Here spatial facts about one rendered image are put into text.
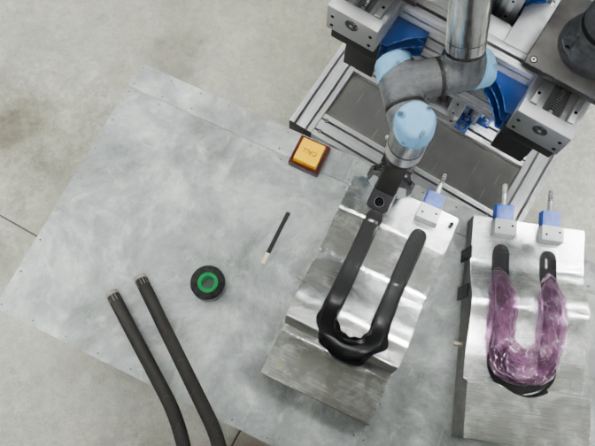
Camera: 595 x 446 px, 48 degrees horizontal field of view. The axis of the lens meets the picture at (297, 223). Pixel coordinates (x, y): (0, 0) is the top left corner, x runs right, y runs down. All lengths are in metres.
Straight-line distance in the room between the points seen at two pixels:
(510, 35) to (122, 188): 1.00
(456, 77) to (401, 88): 0.11
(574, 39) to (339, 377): 0.88
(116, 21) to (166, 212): 1.36
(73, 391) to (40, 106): 1.08
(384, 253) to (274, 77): 1.30
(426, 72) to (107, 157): 0.83
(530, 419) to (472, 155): 1.12
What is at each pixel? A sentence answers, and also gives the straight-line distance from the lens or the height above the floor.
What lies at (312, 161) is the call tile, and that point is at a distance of 1.63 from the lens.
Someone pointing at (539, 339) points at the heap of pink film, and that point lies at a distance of 1.56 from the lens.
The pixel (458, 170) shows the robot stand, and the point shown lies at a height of 0.21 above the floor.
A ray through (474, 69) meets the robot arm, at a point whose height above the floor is 1.25.
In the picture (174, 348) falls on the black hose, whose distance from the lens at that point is 1.51.
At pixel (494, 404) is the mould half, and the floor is 0.91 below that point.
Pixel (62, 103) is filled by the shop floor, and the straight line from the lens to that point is 2.76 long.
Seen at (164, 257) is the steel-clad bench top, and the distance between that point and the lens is 1.63.
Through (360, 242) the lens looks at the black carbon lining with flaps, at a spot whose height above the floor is 0.88.
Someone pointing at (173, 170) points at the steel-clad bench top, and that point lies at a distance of 1.69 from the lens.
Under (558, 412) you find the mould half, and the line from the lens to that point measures 1.55.
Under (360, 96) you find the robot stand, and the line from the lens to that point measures 2.42.
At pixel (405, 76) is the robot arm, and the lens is 1.29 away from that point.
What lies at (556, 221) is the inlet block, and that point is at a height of 0.87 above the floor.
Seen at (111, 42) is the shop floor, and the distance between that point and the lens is 2.84.
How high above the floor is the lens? 2.36
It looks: 74 degrees down
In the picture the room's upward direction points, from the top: 2 degrees clockwise
